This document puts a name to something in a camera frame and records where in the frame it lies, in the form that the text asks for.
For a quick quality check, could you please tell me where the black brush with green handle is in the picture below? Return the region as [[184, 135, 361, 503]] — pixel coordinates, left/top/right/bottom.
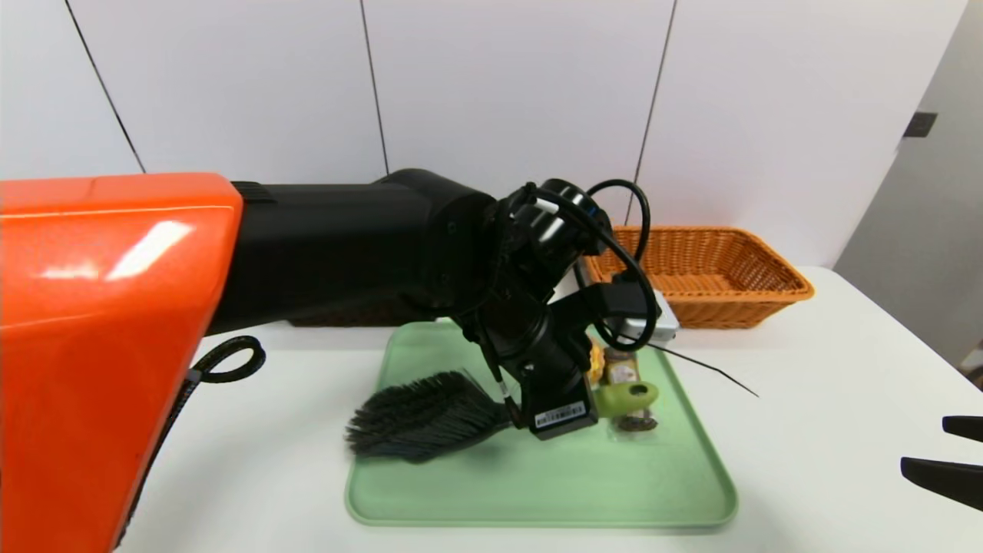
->
[[345, 370, 660, 464]]

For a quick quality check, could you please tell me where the dark brown wicker basket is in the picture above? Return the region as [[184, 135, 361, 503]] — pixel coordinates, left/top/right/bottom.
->
[[288, 296, 454, 327]]

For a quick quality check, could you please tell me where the orange wicker basket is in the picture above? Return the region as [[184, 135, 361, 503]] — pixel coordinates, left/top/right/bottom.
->
[[584, 226, 815, 329]]

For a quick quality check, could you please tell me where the light green plastic tray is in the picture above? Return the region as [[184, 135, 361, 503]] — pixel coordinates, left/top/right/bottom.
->
[[345, 322, 740, 528]]

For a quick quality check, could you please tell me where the wrapped chocolate roll snack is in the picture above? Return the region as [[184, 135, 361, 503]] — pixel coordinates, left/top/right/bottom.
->
[[603, 347, 660, 439]]

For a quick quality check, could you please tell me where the thin black cable tie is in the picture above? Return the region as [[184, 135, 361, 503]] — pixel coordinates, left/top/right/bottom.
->
[[645, 343, 760, 398]]

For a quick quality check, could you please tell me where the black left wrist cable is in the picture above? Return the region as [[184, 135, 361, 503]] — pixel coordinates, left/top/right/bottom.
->
[[522, 179, 661, 354]]

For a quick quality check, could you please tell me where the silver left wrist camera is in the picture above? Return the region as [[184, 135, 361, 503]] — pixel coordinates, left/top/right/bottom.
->
[[614, 300, 680, 343]]

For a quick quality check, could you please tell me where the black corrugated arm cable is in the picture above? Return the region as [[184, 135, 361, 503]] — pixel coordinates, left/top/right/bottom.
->
[[115, 336, 266, 553]]

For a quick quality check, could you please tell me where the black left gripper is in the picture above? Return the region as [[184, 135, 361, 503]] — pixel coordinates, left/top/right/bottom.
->
[[493, 310, 599, 441]]

